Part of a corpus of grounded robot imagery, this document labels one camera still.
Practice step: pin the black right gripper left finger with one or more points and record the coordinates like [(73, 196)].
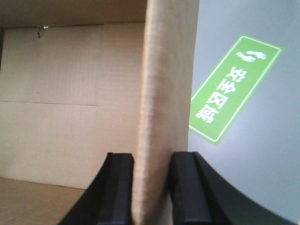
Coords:
[(107, 200)]

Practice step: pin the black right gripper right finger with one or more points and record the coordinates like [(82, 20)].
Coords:
[(201, 196)]

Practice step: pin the brown cardboard EcoFlow box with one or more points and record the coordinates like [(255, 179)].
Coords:
[(80, 79)]

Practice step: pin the green safety zone floor sticker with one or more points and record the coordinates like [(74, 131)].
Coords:
[(222, 95)]

